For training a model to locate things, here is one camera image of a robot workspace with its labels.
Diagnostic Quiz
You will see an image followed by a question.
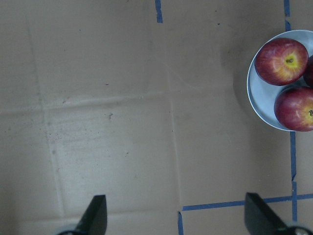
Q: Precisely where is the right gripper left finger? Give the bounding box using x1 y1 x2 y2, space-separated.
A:
57 195 108 235

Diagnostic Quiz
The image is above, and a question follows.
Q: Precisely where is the red apple plate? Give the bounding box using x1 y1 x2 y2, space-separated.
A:
274 87 313 132
303 56 313 87
254 38 309 86

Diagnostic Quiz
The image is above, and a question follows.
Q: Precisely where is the red apple plate back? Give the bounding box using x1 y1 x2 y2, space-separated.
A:
254 38 309 86

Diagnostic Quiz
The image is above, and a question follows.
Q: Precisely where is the silver metal plate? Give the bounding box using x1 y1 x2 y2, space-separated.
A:
246 29 313 132

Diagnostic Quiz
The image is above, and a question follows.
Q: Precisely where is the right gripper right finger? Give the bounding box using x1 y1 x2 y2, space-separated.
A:
245 192 313 235

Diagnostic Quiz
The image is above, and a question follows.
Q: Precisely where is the red apple plate left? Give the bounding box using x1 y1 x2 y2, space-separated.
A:
303 56 313 87

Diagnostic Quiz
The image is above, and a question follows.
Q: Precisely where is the red apple plate front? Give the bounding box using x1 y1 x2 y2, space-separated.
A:
274 87 313 132

